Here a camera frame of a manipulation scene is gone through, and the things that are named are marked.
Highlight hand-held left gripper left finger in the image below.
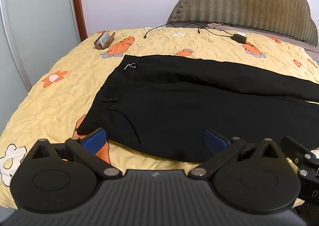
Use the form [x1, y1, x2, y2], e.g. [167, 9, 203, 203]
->
[30, 128, 123, 180]

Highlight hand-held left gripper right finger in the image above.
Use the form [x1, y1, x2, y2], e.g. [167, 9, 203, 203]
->
[188, 128, 289, 180]

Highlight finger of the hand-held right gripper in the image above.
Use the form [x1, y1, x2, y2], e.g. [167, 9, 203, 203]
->
[281, 136, 315, 167]

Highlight black pants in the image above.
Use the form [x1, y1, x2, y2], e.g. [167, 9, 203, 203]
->
[77, 54, 319, 164]

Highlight yellow floral bedspread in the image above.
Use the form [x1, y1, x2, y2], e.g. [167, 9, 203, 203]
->
[0, 27, 319, 210]

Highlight grey phone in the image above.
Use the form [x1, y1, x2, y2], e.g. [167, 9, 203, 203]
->
[97, 32, 110, 46]

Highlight black power adapter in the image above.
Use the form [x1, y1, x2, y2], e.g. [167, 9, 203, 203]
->
[232, 33, 247, 43]

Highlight beige crumpled cloth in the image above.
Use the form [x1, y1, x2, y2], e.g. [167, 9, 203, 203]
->
[206, 23, 232, 29]

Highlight olive padded headboard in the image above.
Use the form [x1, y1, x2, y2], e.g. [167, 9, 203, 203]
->
[166, 0, 319, 47]

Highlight black charging cable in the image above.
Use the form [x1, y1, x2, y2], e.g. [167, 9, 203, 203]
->
[144, 24, 235, 40]

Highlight brown wooden door frame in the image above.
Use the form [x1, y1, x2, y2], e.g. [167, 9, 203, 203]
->
[69, 0, 88, 42]

